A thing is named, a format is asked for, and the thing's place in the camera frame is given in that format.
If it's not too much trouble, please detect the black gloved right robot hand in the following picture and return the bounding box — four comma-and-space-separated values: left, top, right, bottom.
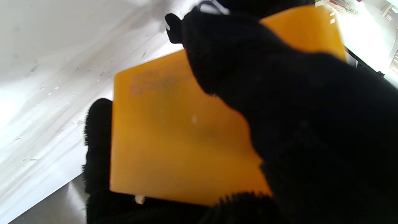
82, 0, 398, 224

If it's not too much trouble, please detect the orange tissue box cover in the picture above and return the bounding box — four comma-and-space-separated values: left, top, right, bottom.
109, 5, 348, 206

